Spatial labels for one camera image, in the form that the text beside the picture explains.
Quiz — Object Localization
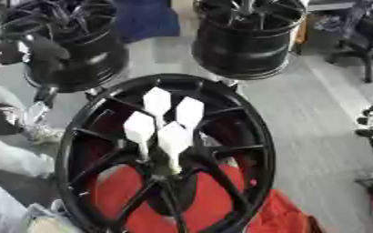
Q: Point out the black wheel rim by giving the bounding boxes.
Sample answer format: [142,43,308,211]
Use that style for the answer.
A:
[0,0,133,94]
[189,0,309,81]

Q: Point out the blue fabric object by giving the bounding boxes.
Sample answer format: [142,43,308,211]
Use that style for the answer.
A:
[111,0,182,44]

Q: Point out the black spoked wheel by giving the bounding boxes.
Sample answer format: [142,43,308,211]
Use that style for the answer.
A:
[53,73,277,233]

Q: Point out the black office chair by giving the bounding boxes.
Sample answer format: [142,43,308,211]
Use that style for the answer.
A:
[323,0,373,84]

